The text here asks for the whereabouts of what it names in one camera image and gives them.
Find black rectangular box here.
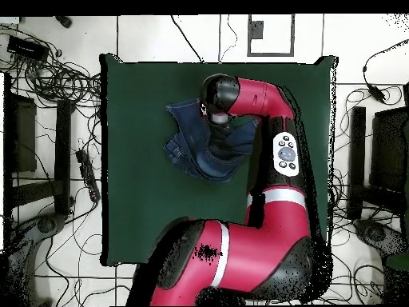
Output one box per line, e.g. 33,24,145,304
6,35,50,62

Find grey stand foot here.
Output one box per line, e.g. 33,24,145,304
352,218,408,257
9,212,69,247

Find black cable tangle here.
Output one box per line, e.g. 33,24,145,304
0,25,103,110

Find black metal frame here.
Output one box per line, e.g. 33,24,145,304
2,92,76,218
347,106,409,221

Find long black cable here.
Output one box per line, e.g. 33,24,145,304
170,14,205,64

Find black power strip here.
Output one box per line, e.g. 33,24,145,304
75,149,102,203

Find dark green table cloth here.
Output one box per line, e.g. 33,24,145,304
99,53,339,267

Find small black oval device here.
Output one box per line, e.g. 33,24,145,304
54,15,73,29

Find grey square frame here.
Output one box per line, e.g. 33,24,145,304
247,14,296,58

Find black power adapter cable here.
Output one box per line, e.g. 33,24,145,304
362,39,409,104

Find blue denim jeans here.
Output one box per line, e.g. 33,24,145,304
163,98,260,184

